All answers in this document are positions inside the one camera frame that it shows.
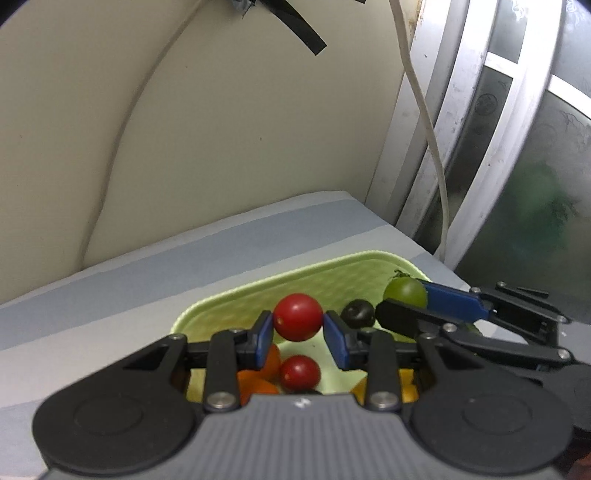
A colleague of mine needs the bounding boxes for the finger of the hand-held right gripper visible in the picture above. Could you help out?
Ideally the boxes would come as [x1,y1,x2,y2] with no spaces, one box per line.
[375,298,575,372]
[418,279,571,344]

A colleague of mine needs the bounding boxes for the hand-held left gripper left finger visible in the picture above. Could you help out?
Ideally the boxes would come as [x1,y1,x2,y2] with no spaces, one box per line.
[107,310,275,412]

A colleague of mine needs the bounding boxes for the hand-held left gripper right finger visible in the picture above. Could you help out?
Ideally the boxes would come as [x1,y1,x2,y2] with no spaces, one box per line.
[323,310,498,412]

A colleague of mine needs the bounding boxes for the green tomato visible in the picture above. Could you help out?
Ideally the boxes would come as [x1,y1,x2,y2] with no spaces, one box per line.
[383,276,428,308]

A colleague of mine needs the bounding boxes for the dark purple plum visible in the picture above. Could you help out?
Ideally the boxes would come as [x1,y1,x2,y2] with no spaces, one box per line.
[340,299,376,328]

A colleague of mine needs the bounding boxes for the red cherry tomato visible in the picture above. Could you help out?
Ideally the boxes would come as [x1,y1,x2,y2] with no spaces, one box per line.
[279,355,321,391]
[273,294,324,343]

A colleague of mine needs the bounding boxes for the green plastic basket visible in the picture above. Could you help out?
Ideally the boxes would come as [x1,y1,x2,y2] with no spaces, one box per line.
[170,250,435,402]

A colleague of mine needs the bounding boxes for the large yellow orange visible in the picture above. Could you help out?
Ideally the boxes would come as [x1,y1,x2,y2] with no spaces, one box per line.
[352,369,419,403]

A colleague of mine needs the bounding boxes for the striped blue white cloth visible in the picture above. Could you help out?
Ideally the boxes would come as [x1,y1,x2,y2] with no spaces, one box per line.
[0,189,476,480]

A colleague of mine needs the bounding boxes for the black tape strips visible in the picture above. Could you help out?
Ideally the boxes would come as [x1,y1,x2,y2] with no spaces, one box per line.
[228,0,328,57]

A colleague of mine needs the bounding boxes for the white window frame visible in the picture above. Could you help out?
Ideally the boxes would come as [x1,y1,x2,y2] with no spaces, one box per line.
[365,0,591,278]

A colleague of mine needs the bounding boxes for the white cable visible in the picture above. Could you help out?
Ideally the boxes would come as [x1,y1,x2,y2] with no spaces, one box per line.
[390,0,451,259]

